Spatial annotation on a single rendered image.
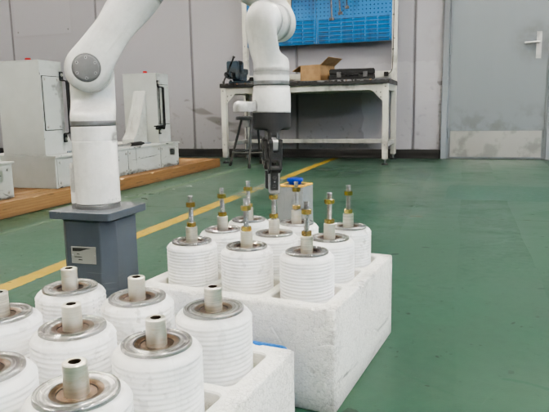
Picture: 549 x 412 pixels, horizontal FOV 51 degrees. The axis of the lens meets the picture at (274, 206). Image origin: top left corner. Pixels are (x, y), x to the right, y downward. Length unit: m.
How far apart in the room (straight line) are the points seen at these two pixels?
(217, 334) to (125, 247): 0.60
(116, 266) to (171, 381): 0.66
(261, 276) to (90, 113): 0.48
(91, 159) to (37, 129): 2.33
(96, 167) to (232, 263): 0.37
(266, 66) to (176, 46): 5.65
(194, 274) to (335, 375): 0.32
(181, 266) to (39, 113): 2.54
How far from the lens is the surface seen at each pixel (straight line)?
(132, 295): 0.79
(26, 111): 3.60
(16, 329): 0.77
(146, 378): 0.61
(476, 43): 5.99
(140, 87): 4.68
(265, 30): 1.11
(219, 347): 0.71
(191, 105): 6.64
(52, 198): 3.36
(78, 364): 0.55
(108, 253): 1.24
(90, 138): 1.23
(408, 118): 5.99
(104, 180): 1.24
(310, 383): 1.00
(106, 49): 1.22
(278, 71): 1.11
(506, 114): 5.97
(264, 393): 0.73
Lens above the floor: 0.50
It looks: 9 degrees down
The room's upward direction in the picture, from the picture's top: 1 degrees counter-clockwise
